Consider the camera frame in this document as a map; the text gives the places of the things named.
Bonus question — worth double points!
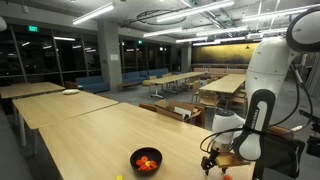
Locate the black bag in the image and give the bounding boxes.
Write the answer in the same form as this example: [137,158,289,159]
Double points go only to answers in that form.
[253,133,306,179]

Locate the low wooden bench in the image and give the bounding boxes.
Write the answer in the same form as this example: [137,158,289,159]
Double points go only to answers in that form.
[116,82,138,93]

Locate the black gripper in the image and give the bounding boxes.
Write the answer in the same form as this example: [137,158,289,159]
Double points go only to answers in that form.
[200,148,222,177]

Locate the brown chair backrest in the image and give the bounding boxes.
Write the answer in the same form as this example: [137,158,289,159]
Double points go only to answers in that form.
[138,102,158,113]

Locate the black bowl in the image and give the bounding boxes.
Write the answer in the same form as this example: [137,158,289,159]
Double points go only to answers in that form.
[129,147,163,177]

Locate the long wooden table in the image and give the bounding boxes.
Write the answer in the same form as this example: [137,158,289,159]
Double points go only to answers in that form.
[149,71,208,99]
[199,73,247,94]

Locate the black camera tripod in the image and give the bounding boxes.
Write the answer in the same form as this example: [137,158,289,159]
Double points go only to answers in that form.
[299,109,320,158]

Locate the ceiling light strip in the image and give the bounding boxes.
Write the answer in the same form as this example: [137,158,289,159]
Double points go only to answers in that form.
[241,5,311,23]
[72,2,116,26]
[155,0,235,24]
[143,27,184,38]

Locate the long blue sofa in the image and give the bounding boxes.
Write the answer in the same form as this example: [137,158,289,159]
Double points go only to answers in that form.
[121,68,170,85]

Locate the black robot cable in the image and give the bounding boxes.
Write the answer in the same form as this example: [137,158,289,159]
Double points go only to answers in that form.
[199,63,315,155]

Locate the light wooden table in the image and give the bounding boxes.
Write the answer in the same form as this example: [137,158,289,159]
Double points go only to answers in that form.
[0,81,66,100]
[12,90,120,148]

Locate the yellow wall mural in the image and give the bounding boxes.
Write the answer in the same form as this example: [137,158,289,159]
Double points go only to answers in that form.
[191,42,260,65]

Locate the white plate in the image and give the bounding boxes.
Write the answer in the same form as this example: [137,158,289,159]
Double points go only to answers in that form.
[62,88,80,96]

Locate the open cardboard box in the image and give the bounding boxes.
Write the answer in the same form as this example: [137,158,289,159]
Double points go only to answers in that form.
[154,99,207,129]

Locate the brown leather chair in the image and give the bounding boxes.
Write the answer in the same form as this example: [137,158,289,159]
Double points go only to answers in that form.
[266,124,295,140]

